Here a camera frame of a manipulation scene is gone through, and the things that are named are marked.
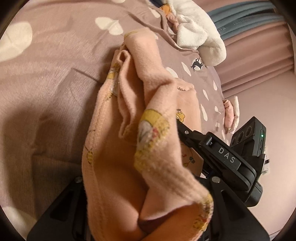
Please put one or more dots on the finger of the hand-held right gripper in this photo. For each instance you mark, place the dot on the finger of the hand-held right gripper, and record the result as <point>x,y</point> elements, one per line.
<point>188,134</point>

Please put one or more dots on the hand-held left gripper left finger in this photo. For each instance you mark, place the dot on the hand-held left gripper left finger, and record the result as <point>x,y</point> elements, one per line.
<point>64,208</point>

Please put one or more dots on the mauve white spotted blanket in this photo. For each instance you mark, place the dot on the mauve white spotted blanket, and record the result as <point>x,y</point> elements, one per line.
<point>57,69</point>

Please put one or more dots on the pink curtain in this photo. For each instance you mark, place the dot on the pink curtain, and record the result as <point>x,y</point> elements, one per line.
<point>259,58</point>

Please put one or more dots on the white fluffy plush garment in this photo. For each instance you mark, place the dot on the white fluffy plush garment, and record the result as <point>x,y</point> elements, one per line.
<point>198,30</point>

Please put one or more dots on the small crumpled pink cloth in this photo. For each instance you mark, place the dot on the small crumpled pink cloth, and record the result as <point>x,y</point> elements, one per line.
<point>173,22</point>

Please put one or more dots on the folded pink clothes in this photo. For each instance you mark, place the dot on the folded pink clothes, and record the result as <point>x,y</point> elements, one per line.
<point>228,113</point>

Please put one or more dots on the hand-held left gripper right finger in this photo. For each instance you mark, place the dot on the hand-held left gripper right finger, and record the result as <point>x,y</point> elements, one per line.
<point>231,215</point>

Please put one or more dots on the pink cartoon print pajama garment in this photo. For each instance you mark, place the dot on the pink cartoon print pajama garment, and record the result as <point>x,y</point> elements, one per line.
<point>129,162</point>

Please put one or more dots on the blue-grey curtain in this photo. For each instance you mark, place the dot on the blue-grey curtain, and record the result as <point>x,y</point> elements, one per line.
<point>242,20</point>

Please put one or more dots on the navy blue cloth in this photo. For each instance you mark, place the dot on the navy blue cloth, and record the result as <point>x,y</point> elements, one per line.
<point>157,2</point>

